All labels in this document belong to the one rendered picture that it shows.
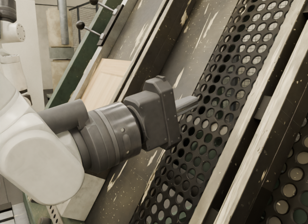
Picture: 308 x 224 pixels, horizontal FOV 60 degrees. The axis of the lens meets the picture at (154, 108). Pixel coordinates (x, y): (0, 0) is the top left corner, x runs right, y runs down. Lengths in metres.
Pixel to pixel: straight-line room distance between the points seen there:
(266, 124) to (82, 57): 1.10
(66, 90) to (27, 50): 3.41
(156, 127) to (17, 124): 0.20
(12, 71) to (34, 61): 3.68
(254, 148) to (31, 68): 4.51
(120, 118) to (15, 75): 0.77
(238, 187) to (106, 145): 0.19
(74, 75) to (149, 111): 1.00
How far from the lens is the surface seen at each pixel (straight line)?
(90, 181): 0.76
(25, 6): 4.80
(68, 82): 1.37
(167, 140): 0.43
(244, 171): 0.40
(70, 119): 0.35
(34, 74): 4.78
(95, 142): 0.35
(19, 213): 1.19
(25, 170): 0.32
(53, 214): 0.87
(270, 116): 0.41
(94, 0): 1.23
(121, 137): 0.36
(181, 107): 0.45
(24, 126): 0.31
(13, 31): 1.07
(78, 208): 0.79
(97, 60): 1.15
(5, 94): 0.32
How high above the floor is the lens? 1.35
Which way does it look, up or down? 13 degrees down
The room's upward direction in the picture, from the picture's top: straight up
